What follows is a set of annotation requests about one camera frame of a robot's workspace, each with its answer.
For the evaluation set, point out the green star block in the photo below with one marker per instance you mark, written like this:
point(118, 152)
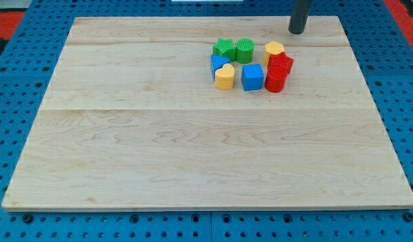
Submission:
point(225, 48)

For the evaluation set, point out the red star block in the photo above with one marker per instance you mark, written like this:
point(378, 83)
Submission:
point(281, 60)

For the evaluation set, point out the yellow heart block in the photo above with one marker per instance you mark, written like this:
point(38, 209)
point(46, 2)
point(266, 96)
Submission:
point(224, 77)

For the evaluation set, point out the blue triangle block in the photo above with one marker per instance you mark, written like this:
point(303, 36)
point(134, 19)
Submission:
point(217, 62)

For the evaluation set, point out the blue cube block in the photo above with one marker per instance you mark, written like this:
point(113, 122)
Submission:
point(252, 77)

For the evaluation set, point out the light wooden board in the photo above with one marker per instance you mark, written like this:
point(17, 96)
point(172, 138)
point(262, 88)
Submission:
point(131, 122)

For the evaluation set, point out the red cylinder block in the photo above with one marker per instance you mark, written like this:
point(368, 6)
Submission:
point(275, 79)

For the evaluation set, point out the green cylinder block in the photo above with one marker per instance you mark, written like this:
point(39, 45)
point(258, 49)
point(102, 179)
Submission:
point(244, 50)

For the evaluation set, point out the yellow hexagon block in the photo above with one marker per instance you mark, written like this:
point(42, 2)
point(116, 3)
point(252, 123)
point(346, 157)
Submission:
point(272, 48)

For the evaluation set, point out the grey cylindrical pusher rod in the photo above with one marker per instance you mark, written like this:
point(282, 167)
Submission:
point(299, 16)

